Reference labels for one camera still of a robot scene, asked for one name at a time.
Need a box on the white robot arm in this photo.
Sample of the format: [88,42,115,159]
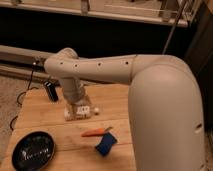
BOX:
[44,48,206,171]

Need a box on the black round plate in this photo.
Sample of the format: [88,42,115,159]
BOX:
[11,131,55,171]

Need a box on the orange carrot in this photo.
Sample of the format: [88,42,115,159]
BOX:
[81,127,113,137]

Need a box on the grey baseboard rail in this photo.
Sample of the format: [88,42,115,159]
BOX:
[0,45,56,81]

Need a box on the black cable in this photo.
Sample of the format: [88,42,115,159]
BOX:
[9,59,40,131]

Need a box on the black rectangular device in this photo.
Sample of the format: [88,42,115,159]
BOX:
[44,81,58,102]

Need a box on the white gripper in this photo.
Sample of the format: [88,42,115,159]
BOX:
[59,77,92,114]

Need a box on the blue sponge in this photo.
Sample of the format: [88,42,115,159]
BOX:
[95,133,117,156]

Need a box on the metal pole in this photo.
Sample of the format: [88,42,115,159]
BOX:
[162,0,188,55]

